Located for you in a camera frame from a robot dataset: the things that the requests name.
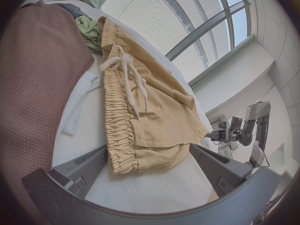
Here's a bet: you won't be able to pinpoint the black garment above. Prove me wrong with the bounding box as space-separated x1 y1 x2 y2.
20 2 89 19

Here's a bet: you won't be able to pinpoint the green garment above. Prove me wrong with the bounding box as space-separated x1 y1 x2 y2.
75 15 104 55

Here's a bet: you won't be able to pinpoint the tan shorts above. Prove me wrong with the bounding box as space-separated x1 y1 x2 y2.
97 16 210 176

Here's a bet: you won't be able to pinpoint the white garment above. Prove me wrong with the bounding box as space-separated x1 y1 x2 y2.
60 70 103 136

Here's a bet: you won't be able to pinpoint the brown garment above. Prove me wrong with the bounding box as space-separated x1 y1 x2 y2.
0 0 95 220

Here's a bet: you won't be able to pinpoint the bed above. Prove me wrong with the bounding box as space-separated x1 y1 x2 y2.
20 0 219 208

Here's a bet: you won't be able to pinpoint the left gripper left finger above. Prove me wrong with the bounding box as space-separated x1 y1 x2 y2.
49 144 109 198

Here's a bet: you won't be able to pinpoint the window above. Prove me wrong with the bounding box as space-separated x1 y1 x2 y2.
98 0 256 90

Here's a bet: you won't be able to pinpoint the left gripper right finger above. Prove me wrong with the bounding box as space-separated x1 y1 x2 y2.
189 143 253 199

